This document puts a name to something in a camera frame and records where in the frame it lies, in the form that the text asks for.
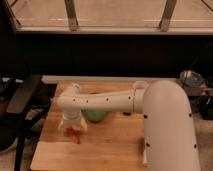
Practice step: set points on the round metal tin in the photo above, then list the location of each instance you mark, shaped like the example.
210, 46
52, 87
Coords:
192, 79

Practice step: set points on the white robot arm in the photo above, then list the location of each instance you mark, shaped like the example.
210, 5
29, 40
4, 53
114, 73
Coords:
169, 134

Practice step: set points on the red pepper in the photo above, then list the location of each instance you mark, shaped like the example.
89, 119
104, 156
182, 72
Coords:
71, 134

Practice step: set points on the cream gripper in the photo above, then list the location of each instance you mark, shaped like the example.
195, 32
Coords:
76, 122

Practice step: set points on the black office chair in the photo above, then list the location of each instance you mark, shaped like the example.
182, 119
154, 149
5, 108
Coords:
22, 105

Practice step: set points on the black rectangular block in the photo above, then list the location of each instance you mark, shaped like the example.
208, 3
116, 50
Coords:
126, 114

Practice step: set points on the green bowl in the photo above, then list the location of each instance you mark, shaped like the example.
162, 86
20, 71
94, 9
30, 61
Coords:
94, 116

